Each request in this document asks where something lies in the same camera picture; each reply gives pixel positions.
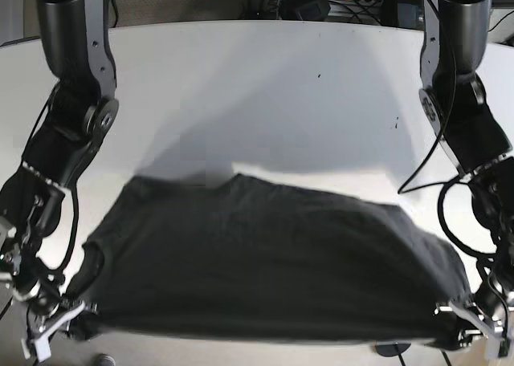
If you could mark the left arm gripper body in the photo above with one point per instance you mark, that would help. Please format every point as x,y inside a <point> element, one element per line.
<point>495,324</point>

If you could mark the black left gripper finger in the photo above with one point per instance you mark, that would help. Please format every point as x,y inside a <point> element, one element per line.
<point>466,335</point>

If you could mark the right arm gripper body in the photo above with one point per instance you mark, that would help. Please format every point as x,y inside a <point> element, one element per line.
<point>59,319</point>

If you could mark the dark grey T-shirt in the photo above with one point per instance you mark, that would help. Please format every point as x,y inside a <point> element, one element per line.
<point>253,260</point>

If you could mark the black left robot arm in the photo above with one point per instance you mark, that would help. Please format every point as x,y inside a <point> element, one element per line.
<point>476,287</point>

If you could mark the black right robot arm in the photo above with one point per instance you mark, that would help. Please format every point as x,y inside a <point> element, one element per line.
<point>65,139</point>

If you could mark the grey sneaker shoe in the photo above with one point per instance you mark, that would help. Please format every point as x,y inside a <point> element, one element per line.
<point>103,360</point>

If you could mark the black round stand base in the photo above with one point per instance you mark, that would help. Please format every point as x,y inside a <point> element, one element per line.
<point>390,350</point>

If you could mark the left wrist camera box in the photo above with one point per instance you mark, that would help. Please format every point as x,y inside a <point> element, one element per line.
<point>498,348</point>

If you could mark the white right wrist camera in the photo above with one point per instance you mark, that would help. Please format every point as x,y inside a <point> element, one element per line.
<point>38,348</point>

